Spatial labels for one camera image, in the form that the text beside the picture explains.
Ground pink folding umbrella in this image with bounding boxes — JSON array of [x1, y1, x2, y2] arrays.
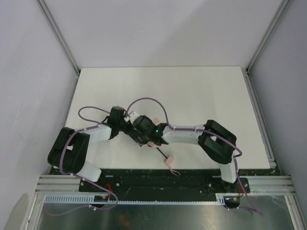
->
[[134, 116, 181, 177]]

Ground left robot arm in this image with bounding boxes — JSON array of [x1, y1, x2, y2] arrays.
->
[[47, 106, 129, 182]]

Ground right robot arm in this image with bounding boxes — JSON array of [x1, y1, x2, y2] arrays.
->
[[124, 112, 237, 184]]

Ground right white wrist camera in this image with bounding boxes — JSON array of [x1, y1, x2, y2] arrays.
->
[[124, 112, 140, 124]]

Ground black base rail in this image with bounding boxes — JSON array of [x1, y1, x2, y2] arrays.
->
[[47, 168, 283, 202]]

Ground white slotted cable duct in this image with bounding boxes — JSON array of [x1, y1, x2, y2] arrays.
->
[[45, 194, 225, 205]]

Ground right aluminium frame post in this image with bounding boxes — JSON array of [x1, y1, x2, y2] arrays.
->
[[245, 0, 294, 72]]

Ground aluminium frame post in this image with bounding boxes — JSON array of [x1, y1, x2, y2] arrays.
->
[[35, 0, 80, 74], [245, 0, 294, 72]]

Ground left aluminium frame post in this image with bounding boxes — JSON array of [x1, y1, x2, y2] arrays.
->
[[35, 0, 80, 74]]

